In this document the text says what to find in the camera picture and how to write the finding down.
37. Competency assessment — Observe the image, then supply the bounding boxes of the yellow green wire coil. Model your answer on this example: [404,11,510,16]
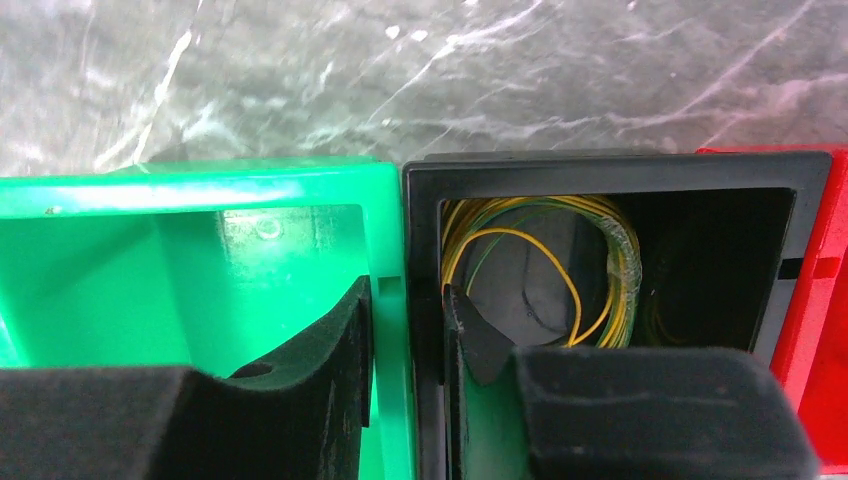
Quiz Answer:
[439,194,644,350]

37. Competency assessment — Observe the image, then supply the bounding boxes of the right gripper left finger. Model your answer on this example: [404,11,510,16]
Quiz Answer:
[1,276,373,479]

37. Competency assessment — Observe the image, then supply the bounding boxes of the green plastic bin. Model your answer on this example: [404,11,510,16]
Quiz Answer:
[1,158,422,479]

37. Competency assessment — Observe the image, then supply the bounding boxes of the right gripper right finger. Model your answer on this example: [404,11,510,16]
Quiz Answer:
[443,286,820,479]

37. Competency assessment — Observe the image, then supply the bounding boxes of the black plastic bin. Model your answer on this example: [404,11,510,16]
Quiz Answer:
[403,151,832,479]

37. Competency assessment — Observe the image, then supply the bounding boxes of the red plastic bin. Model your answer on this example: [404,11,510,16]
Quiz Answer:
[697,144,847,478]

